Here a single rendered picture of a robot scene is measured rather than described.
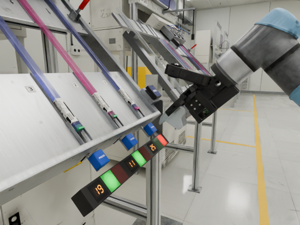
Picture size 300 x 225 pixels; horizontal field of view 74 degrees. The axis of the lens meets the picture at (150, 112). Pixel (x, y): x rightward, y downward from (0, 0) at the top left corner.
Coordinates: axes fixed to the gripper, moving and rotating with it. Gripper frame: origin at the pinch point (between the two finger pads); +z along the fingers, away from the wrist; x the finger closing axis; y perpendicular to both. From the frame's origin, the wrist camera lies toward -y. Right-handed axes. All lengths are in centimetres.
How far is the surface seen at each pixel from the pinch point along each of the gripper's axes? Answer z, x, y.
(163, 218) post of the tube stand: 62, 44, 40
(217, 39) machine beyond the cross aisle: -15, 450, -97
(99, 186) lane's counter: 5.9, -24.6, 4.0
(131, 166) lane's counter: 5.9, -14.6, 5.0
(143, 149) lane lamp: 5.8, -7.4, 3.5
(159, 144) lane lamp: 5.8, 0.3, 5.0
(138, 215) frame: 40.0, 10.0, 21.7
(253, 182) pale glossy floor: 29, 112, 74
